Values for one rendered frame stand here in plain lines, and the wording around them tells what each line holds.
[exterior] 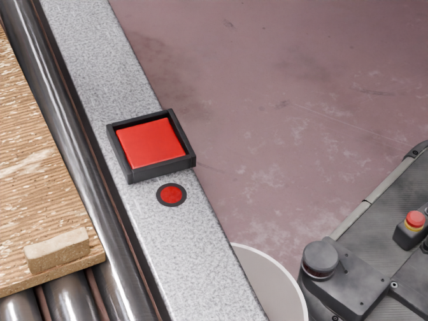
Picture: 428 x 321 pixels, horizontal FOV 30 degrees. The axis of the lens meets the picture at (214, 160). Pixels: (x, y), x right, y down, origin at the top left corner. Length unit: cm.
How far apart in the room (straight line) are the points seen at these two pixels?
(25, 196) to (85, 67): 22
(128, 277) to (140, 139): 17
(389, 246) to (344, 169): 48
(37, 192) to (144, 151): 12
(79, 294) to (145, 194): 13
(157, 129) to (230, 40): 157
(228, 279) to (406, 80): 168
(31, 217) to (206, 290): 18
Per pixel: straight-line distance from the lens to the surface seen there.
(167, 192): 82
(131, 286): 75
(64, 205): 79
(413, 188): 178
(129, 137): 86
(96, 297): 80
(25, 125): 87
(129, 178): 82
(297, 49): 242
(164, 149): 84
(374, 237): 168
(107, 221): 80
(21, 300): 76
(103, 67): 96
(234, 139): 213
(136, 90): 93
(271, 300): 152
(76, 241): 74
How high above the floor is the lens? 156
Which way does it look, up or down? 49 degrees down
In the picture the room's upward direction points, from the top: 4 degrees clockwise
